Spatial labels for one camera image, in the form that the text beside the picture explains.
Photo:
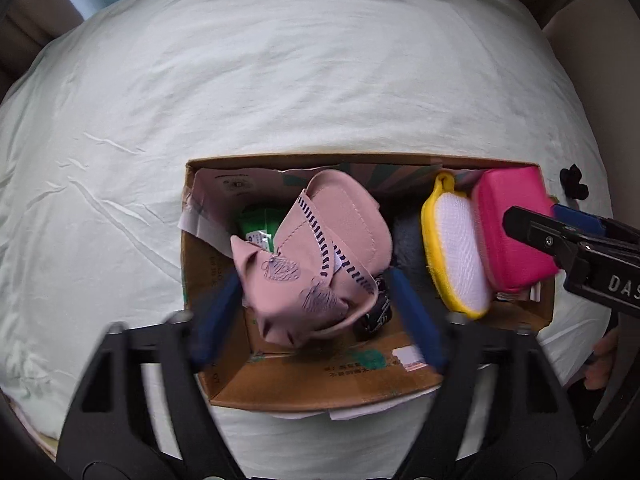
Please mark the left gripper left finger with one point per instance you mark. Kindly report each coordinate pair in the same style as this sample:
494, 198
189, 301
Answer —
108, 431

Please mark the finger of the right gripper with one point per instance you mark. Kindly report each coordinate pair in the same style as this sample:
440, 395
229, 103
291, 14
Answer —
545, 234
580, 217

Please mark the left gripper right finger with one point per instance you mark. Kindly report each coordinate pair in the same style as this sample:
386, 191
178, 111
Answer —
531, 432

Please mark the black sock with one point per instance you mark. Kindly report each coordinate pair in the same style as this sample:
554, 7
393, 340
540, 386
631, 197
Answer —
571, 182

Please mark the yellow rimmed mesh sponge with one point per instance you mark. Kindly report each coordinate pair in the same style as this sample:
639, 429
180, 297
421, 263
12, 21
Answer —
451, 249

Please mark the pink cloth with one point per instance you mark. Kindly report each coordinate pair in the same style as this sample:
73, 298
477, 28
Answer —
320, 277

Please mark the green wet wipes pack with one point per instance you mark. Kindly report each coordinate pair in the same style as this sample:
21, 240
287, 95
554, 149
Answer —
259, 225

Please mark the person's right hand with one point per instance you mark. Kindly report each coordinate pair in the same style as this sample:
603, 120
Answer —
604, 352

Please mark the grey sock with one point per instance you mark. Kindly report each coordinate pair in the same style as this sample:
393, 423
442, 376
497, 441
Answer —
409, 254

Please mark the brown cardboard box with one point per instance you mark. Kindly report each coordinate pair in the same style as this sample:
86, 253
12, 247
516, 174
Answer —
376, 359

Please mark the pale green bed sheet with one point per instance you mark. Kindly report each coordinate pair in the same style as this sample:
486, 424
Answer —
96, 136

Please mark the brown drape left side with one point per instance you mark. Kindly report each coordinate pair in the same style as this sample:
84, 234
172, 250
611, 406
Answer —
27, 26

